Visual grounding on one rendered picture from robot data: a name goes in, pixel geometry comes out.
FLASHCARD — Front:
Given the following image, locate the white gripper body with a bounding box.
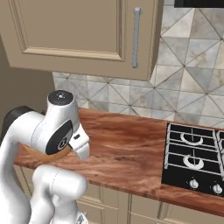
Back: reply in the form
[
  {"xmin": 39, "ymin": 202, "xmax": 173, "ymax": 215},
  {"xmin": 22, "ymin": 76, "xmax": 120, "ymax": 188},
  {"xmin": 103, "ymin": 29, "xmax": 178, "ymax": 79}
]
[{"xmin": 76, "ymin": 139, "xmax": 91, "ymax": 162}]

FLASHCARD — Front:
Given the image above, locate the brown wooden bowl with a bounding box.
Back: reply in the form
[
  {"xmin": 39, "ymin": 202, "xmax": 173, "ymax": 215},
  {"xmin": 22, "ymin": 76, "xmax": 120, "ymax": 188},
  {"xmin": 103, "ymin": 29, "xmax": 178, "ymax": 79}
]
[{"xmin": 20, "ymin": 143, "xmax": 74, "ymax": 165}]

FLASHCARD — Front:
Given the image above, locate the beige base cupboard front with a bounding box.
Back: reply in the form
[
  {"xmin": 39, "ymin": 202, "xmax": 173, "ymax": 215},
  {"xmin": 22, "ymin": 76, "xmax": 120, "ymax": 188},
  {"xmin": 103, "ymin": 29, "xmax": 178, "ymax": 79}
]
[
  {"xmin": 129, "ymin": 193, "xmax": 224, "ymax": 224},
  {"xmin": 13, "ymin": 164, "xmax": 35, "ymax": 200},
  {"xmin": 76, "ymin": 183, "xmax": 130, "ymax": 224}
]

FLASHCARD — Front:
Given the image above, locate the black gas hob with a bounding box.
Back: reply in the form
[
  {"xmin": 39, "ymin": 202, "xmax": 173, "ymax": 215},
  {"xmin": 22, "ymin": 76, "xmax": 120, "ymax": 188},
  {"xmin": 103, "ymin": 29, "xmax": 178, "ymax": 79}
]
[{"xmin": 160, "ymin": 122, "xmax": 224, "ymax": 199}]

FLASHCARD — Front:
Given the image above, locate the silver hob knob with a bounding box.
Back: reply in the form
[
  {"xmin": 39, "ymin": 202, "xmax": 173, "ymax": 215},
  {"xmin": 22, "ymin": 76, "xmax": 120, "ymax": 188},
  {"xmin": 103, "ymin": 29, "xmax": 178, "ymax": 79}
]
[
  {"xmin": 212, "ymin": 183, "xmax": 224, "ymax": 195},
  {"xmin": 188, "ymin": 178, "xmax": 200, "ymax": 190}
]

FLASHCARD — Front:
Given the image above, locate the black extractor hood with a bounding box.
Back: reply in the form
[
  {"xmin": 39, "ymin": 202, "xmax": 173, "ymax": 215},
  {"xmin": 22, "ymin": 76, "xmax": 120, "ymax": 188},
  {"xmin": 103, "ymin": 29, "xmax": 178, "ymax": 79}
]
[{"xmin": 173, "ymin": 0, "xmax": 224, "ymax": 9}]

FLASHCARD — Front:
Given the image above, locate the grey cupboard door handle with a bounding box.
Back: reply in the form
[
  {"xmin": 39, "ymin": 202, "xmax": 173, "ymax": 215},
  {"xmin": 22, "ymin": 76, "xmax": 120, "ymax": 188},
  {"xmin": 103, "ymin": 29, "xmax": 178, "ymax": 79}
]
[{"xmin": 131, "ymin": 7, "xmax": 144, "ymax": 69}]

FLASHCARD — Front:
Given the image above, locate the beige wall cupboard door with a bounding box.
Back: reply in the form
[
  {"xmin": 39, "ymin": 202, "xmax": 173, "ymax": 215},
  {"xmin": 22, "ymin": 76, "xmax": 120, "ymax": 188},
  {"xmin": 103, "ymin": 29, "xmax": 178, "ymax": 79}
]
[{"xmin": 0, "ymin": 0, "xmax": 160, "ymax": 81}]

